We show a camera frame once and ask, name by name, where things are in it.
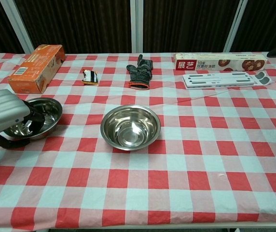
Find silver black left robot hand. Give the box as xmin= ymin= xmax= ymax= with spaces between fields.
xmin=0 ymin=88 xmax=46 ymax=150

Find orange cardboard box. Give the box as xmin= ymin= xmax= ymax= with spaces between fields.
xmin=7 ymin=44 xmax=66 ymax=94

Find crumpled black orange snack packet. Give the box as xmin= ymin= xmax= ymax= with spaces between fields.
xmin=81 ymin=69 xmax=99 ymax=87

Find grey knitted work glove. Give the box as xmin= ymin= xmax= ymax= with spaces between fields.
xmin=125 ymin=54 xmax=153 ymax=90

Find red white checked tablecloth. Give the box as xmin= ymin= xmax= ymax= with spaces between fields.
xmin=0 ymin=51 xmax=276 ymax=230

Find white baking paper box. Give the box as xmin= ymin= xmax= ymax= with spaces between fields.
xmin=172 ymin=53 xmax=268 ymax=72

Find white slanted frame post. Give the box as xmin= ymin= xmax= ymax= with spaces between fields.
xmin=0 ymin=0 xmax=35 ymax=54
xmin=223 ymin=0 xmax=249 ymax=53

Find white upright frame post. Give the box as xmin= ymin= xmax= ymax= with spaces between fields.
xmin=130 ymin=0 xmax=144 ymax=53

